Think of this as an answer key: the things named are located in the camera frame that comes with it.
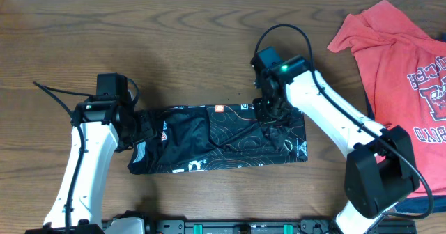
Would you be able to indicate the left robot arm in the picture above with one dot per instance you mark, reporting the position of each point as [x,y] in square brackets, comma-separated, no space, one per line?
[100,129]

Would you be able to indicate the red printed t-shirt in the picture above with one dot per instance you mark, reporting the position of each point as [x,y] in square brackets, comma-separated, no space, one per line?
[403,73]

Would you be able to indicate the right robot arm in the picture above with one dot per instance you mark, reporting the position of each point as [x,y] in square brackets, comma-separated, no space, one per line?
[380,163]

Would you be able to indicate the black orange-patterned jersey shirt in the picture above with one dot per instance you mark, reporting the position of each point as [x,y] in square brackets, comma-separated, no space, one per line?
[215,137]

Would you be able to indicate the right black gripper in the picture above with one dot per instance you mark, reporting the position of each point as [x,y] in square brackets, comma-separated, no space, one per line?
[265,118]

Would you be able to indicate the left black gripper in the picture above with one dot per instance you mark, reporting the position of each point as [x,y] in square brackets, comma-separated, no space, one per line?
[149,125]

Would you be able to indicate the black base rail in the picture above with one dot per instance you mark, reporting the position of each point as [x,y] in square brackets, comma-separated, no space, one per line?
[240,227]

